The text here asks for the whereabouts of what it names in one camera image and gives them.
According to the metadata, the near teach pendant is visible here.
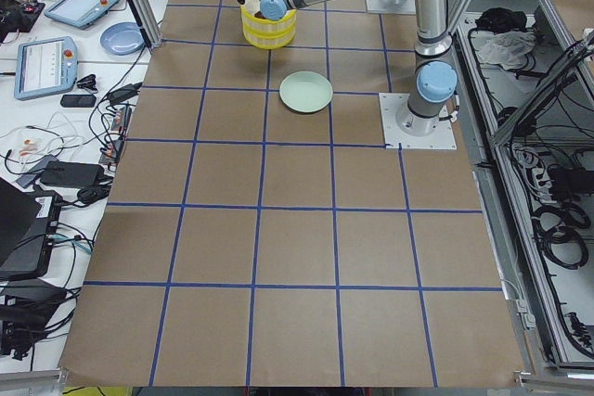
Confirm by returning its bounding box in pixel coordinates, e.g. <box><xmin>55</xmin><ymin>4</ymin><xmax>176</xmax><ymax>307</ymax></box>
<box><xmin>14</xmin><ymin>36</ymin><xmax>78</xmax><ymax>100</ymax></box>

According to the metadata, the blue plate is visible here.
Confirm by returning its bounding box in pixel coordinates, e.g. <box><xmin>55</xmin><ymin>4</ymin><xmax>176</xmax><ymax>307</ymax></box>
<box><xmin>99</xmin><ymin>22</ymin><xmax>145</xmax><ymax>56</ymax></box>

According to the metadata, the white crumpled cloth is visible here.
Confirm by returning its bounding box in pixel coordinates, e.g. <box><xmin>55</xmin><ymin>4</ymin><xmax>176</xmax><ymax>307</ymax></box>
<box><xmin>477</xmin><ymin>31</ymin><xmax>536</xmax><ymax>70</ymax></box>

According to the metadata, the teach pendant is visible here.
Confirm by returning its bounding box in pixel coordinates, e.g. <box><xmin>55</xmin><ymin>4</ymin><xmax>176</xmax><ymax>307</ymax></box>
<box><xmin>14</xmin><ymin>36</ymin><xmax>78</xmax><ymax>100</ymax></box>
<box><xmin>45</xmin><ymin>0</ymin><xmax>120</xmax><ymax>29</ymax></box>

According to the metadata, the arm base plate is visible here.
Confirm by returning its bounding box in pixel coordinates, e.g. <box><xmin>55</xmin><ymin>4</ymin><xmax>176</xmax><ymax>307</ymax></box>
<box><xmin>379</xmin><ymin>93</ymin><xmax>457</xmax><ymax>151</ymax></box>
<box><xmin>366</xmin><ymin>0</ymin><xmax>416</xmax><ymax>15</ymax></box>

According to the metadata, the black laptop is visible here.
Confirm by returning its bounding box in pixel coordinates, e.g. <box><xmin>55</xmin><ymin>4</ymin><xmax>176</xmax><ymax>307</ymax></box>
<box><xmin>1</xmin><ymin>180</ymin><xmax>61</xmax><ymax>281</ymax></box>

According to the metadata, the far teach pendant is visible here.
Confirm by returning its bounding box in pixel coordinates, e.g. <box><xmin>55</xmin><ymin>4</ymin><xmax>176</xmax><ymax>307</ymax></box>
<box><xmin>45</xmin><ymin>0</ymin><xmax>120</xmax><ymax>29</ymax></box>

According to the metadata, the black smartphone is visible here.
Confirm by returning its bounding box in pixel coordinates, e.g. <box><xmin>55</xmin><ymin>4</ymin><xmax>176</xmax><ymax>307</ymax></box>
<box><xmin>60</xmin><ymin>94</ymin><xmax>97</xmax><ymax>109</ymax></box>

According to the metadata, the black power brick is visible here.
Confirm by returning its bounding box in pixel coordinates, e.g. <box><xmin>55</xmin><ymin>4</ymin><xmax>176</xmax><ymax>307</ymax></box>
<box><xmin>40</xmin><ymin>160</ymin><xmax>104</xmax><ymax>188</ymax></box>

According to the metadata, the light green plate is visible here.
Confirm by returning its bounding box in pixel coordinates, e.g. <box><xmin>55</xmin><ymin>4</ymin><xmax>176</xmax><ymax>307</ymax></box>
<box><xmin>279</xmin><ymin>71</ymin><xmax>333</xmax><ymax>113</ymax></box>

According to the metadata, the yellow steamer layer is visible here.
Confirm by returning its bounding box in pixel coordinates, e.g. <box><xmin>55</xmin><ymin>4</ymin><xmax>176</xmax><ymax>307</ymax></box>
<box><xmin>243</xmin><ymin>28</ymin><xmax>296</xmax><ymax>50</ymax></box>
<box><xmin>240</xmin><ymin>0</ymin><xmax>296</xmax><ymax>34</ymax></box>

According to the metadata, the black power adapter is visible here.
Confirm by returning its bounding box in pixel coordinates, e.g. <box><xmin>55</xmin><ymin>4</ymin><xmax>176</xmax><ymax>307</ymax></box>
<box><xmin>107</xmin><ymin>83</ymin><xmax>142</xmax><ymax>106</ymax></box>

